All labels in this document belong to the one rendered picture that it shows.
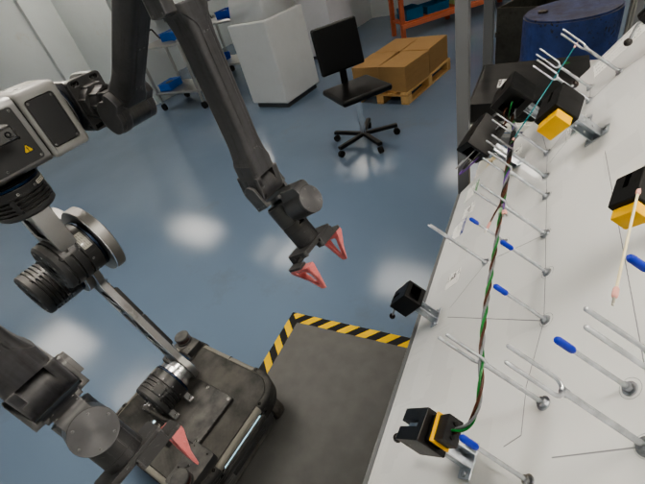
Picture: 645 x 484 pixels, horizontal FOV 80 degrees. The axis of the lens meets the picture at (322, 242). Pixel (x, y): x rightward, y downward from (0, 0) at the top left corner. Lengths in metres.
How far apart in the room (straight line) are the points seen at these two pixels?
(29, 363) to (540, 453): 0.60
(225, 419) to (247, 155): 1.22
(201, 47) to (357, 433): 1.54
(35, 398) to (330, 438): 1.37
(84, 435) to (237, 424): 1.17
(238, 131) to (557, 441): 0.65
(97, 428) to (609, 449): 0.55
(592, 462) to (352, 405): 1.48
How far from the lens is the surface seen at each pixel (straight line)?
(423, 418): 0.53
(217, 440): 1.73
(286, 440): 1.89
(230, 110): 0.75
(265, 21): 5.04
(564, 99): 0.83
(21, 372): 0.63
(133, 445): 0.68
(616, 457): 0.46
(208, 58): 0.73
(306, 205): 0.75
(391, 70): 4.49
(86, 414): 0.58
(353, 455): 1.79
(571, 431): 0.50
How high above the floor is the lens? 1.64
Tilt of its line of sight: 38 degrees down
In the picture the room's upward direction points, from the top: 17 degrees counter-clockwise
